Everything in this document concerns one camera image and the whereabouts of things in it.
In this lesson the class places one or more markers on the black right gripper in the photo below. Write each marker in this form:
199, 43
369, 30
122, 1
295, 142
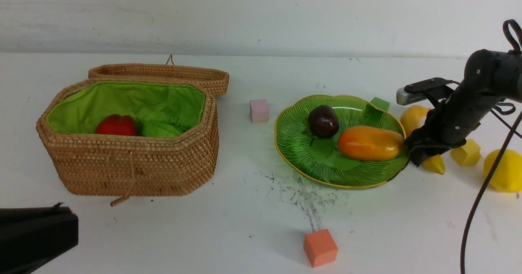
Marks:
425, 142

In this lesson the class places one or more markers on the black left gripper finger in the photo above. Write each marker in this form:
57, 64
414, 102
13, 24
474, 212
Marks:
32, 237

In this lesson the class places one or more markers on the yellow banana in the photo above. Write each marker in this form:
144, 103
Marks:
413, 118

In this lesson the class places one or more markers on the orange mango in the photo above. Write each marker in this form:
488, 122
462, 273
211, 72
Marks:
366, 143

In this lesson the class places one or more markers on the yellow lemon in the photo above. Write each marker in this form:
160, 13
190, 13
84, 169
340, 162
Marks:
508, 174

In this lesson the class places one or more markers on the dark purple mangosteen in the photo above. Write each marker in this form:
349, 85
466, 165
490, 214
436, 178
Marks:
321, 123

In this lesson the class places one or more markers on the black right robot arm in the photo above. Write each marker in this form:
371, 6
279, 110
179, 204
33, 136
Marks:
489, 78

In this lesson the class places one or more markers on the yellow foam cube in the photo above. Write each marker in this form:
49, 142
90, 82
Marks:
467, 155

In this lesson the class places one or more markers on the green foam cube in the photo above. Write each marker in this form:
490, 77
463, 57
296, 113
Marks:
380, 104

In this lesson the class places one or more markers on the green leaf-shaped glass plate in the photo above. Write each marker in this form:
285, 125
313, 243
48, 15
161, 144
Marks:
319, 160

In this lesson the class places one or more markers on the orange foam cube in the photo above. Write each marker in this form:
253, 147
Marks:
320, 248

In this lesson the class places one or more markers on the woven wicker basket green lining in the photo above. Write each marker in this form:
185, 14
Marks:
124, 166

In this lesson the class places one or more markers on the pink foam cube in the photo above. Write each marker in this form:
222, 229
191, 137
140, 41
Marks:
259, 110

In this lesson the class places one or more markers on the woven wicker basket lid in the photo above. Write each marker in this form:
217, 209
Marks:
213, 81

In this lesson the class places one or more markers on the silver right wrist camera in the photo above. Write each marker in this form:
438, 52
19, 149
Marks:
434, 90

